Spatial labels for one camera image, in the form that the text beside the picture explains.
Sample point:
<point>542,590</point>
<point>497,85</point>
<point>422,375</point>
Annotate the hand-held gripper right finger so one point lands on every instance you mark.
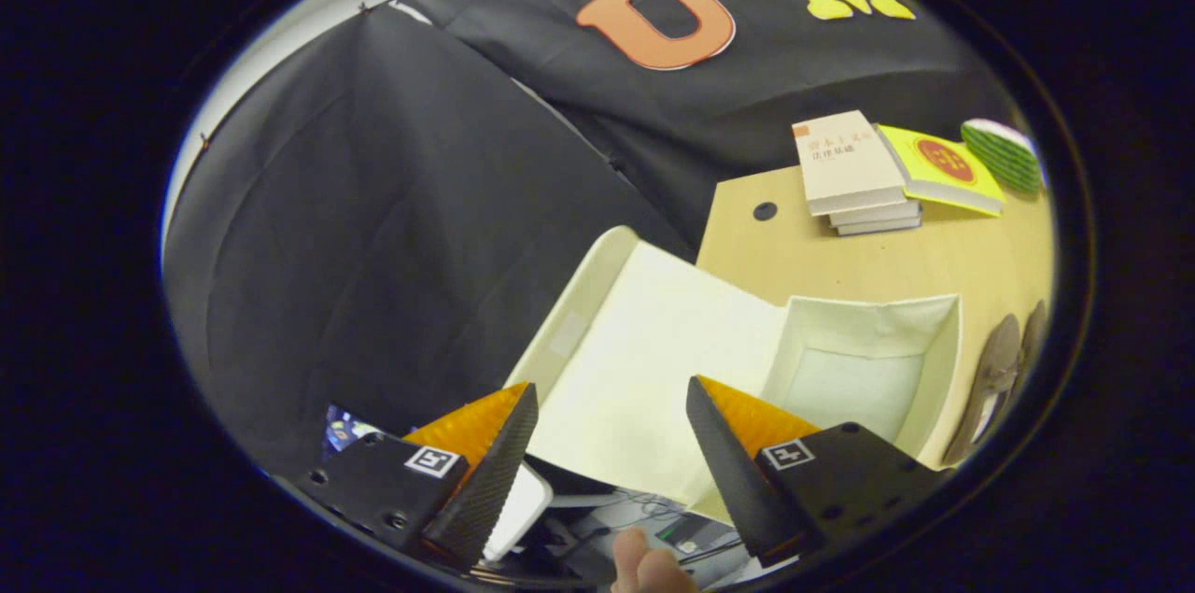
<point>738,481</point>

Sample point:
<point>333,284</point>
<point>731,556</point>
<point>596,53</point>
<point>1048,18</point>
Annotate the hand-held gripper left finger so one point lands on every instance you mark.
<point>485,481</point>

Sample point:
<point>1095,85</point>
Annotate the pale fabric storage box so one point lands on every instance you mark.
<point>653,360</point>

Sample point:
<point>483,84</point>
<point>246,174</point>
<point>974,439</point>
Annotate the brown fuzzy shoe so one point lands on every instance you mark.
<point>1034,336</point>
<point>988,383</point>

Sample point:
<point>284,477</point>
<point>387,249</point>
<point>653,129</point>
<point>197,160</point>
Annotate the white rounded device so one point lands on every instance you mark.
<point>518,504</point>

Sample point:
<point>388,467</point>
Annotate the dark electronic device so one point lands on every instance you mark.
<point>695,537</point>

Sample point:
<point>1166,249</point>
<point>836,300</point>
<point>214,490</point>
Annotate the blue printed paper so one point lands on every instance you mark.
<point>345,430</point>

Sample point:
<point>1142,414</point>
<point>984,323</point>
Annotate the black backdrop cloth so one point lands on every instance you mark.
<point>373,247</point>

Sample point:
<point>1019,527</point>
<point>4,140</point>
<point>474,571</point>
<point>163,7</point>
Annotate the black desk grommet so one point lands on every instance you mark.
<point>765,210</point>

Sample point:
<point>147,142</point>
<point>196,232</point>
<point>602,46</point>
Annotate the grey book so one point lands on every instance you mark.
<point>882,228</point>
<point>878,214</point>

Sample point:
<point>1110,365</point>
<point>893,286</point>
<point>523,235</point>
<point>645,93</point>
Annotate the beige book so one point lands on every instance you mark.
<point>845,163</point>

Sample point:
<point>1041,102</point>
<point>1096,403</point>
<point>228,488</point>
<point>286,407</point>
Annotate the yellow book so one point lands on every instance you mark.
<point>943,168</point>

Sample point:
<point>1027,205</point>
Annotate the watermelon slice plush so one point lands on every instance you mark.
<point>1004,154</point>

